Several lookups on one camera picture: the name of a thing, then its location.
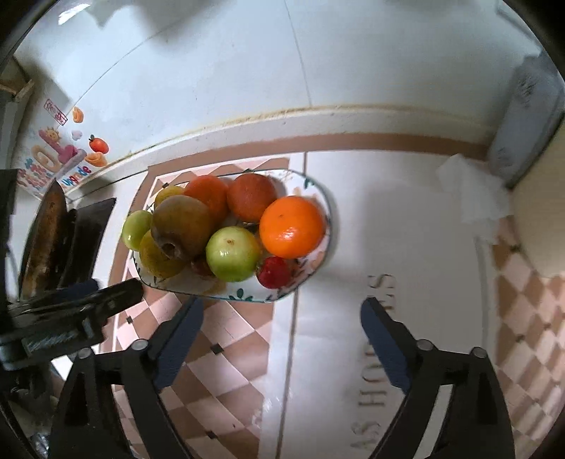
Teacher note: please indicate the cream utensil holder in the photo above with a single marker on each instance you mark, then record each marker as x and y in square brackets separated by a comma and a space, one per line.
[540, 229]

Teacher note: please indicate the oval patterned ceramic plate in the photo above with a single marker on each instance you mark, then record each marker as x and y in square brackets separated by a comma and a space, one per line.
[315, 260]

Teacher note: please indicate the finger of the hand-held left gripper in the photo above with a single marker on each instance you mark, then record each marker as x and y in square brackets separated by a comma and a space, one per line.
[75, 289]
[121, 295]

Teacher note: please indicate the grey spray can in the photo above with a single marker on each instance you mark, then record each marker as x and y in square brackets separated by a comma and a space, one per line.
[521, 123]

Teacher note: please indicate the black gas stove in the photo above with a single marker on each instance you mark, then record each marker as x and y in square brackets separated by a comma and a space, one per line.
[90, 238]

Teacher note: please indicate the white crumpled cloth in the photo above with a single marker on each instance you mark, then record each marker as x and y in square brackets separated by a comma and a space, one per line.
[476, 198]

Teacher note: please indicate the small yellow fruit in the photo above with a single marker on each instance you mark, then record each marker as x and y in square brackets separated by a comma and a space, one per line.
[169, 194]

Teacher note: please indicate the brown green pear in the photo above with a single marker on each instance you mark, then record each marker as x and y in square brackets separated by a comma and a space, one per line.
[181, 225]

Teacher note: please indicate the large yellow fruit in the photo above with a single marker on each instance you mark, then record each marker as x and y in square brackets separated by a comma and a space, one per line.
[156, 260]

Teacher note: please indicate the red brown round fruit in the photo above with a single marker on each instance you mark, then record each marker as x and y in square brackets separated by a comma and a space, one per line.
[251, 196]

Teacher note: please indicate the black frying pan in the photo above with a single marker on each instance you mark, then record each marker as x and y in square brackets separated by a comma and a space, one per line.
[44, 238]

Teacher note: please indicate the orange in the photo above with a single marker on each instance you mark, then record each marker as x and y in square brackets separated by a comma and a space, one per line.
[207, 194]
[292, 227]

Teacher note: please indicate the checkered printed table mat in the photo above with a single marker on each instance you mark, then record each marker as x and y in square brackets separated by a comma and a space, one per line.
[397, 247]

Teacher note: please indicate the colourful wall sticker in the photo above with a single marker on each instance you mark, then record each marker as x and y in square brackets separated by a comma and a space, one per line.
[57, 154]

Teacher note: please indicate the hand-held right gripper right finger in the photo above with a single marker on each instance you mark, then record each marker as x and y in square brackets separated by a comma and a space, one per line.
[384, 340]

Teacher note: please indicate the large green apple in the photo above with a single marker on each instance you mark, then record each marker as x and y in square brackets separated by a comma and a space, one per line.
[232, 254]

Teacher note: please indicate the small green fruit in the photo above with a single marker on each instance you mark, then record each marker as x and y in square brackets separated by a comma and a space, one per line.
[136, 229]

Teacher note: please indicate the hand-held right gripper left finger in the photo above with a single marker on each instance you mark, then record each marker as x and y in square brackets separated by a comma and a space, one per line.
[178, 344]

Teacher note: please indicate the small red fruit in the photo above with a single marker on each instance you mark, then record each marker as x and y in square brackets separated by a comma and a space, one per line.
[201, 267]
[273, 271]

